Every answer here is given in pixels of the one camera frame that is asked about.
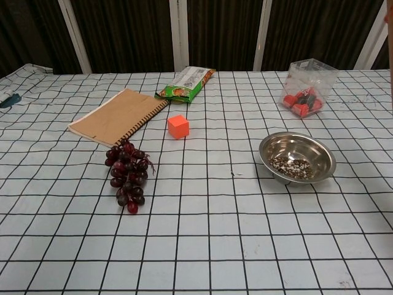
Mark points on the orange cube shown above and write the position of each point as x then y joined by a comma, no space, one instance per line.
178,127

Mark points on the green snack packet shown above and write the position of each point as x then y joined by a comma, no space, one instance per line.
184,89

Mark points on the dark red grape bunch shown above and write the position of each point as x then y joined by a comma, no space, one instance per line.
129,181

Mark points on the white grid tablecloth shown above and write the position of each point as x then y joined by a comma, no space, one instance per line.
196,230

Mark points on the brown spiral notebook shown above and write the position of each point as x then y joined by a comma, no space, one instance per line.
113,116

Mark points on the stainless steel bowl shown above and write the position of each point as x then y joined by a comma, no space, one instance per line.
291,147

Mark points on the crushed nuts and seeds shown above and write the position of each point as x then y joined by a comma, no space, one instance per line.
291,167

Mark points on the orange pieces inside box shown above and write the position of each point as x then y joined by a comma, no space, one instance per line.
302,109

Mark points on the clear bag with red items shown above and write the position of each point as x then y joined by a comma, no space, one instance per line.
313,73

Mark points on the white partition post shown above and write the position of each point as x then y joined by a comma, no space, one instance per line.
371,40
178,37
262,37
75,37

